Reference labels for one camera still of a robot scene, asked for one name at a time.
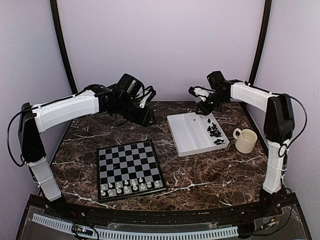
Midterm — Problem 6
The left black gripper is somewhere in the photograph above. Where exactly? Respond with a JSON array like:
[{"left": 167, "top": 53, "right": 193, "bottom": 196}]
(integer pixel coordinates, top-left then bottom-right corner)
[{"left": 116, "top": 96, "right": 157, "bottom": 127}]

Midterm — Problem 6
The white plastic compartment tray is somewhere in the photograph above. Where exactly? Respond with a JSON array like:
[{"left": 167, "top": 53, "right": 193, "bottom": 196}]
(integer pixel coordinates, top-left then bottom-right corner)
[{"left": 167, "top": 112, "right": 230, "bottom": 157}]

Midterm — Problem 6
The white slotted cable duct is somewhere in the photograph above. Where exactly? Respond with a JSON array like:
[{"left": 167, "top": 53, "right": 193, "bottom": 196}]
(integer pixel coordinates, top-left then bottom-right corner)
[{"left": 31, "top": 213, "right": 239, "bottom": 240}]

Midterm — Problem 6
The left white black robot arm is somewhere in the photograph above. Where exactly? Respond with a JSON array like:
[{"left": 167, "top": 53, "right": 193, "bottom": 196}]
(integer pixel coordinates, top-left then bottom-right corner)
[{"left": 6, "top": 73, "right": 157, "bottom": 218}]

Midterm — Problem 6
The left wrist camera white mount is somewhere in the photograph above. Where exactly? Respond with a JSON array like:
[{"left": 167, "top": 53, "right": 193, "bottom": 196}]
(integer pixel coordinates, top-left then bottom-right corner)
[{"left": 138, "top": 85, "right": 157, "bottom": 109}]

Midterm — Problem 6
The cream ribbed mug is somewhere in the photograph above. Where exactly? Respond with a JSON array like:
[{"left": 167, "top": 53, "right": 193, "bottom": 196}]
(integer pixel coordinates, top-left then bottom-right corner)
[{"left": 233, "top": 128, "right": 258, "bottom": 154}]

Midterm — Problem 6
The pile of black chess pieces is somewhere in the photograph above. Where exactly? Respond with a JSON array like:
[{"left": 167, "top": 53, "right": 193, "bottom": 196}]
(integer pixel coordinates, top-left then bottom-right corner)
[{"left": 207, "top": 118, "right": 225, "bottom": 145}]

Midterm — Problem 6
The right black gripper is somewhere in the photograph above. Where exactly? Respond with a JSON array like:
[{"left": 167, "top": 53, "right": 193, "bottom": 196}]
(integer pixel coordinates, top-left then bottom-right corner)
[{"left": 195, "top": 91, "right": 228, "bottom": 116}]

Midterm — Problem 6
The black grey chessboard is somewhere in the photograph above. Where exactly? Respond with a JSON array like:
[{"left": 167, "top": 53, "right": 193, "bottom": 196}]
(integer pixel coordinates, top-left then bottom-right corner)
[{"left": 96, "top": 139, "right": 167, "bottom": 203}]

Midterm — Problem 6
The right black frame post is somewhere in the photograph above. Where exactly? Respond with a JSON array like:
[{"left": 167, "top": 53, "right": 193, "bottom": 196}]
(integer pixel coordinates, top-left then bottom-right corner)
[{"left": 248, "top": 0, "right": 272, "bottom": 85}]

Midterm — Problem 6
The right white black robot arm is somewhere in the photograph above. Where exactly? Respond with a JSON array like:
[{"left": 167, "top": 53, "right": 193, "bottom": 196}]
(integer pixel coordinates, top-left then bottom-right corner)
[{"left": 188, "top": 71, "right": 296, "bottom": 194}]

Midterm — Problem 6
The black front rail base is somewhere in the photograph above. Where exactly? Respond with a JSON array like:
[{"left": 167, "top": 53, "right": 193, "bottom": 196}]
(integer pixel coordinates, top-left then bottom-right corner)
[{"left": 16, "top": 193, "right": 312, "bottom": 240}]

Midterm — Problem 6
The white king chess piece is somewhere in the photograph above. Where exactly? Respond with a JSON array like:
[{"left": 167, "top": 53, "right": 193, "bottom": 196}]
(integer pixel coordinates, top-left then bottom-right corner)
[{"left": 140, "top": 183, "right": 146, "bottom": 190}]

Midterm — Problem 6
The left black frame post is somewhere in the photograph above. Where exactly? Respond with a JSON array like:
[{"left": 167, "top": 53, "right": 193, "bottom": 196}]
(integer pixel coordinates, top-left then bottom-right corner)
[{"left": 49, "top": 0, "right": 78, "bottom": 94}]

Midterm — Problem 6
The black frame post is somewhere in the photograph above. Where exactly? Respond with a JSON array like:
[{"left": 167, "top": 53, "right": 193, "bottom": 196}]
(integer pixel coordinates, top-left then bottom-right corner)
[
  {"left": 248, "top": 0, "right": 272, "bottom": 85},
  {"left": 49, "top": 0, "right": 78, "bottom": 94}
]

